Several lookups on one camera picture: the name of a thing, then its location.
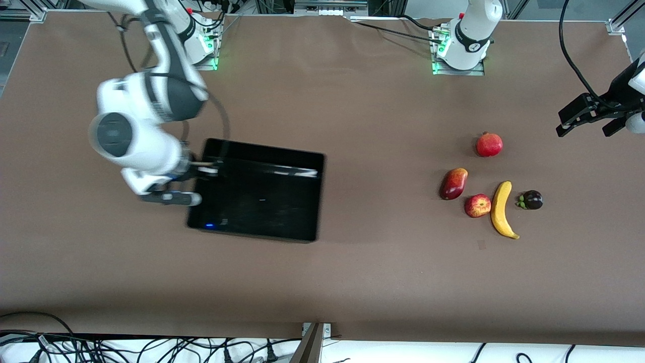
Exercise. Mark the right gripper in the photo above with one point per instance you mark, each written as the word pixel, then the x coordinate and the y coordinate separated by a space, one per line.
pixel 195 171

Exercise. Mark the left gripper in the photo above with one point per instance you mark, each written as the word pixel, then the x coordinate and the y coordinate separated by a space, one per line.
pixel 616 94

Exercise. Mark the black plastic box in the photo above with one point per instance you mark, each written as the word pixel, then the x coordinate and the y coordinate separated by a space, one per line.
pixel 262 201

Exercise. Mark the yellow banana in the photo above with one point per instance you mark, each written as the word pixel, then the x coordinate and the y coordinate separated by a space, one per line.
pixel 500 212

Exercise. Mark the red yellow apple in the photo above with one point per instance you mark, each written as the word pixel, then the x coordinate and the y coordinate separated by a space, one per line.
pixel 477 205

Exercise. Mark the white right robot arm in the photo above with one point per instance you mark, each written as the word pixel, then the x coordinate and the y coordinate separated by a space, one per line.
pixel 151 151

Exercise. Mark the dark purple mangosteen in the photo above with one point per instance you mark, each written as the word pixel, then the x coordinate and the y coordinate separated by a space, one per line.
pixel 533 200

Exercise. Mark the red pomegranate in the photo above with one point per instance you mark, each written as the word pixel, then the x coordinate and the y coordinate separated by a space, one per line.
pixel 490 145

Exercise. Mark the red yellow mango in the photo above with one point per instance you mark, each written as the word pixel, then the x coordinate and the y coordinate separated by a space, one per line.
pixel 453 184

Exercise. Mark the grey power strip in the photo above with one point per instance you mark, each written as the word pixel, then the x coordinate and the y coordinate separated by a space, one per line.
pixel 330 7

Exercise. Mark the aluminium frame corner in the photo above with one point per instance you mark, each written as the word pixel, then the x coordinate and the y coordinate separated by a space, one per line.
pixel 35 15
pixel 617 24

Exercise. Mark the aluminium table edge bracket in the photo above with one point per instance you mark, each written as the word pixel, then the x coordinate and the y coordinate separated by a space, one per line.
pixel 312 348

